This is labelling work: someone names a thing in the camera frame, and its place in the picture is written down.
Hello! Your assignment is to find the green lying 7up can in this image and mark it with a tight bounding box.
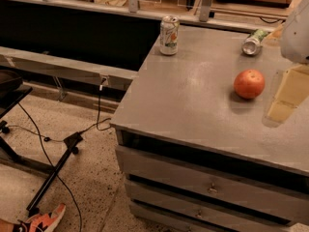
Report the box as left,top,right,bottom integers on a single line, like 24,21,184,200
241,29,268,56

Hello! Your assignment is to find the white standing soda can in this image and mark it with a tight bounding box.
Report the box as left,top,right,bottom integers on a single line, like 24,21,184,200
159,15,180,55

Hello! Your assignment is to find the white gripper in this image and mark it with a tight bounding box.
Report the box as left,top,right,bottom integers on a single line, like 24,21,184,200
266,0,309,124

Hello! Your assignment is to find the grey drawer cabinet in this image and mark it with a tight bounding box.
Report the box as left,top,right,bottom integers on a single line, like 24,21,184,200
112,26,309,232

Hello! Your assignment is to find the black floor stand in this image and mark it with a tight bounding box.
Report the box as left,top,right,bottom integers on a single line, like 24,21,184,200
0,70,82,216

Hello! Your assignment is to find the red apple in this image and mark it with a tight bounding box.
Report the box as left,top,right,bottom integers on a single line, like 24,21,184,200
234,70,265,100

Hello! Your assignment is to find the orange sneaker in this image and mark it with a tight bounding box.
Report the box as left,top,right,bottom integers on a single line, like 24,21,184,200
13,203,66,232

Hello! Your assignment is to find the black cable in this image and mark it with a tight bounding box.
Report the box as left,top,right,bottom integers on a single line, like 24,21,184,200
6,84,112,232

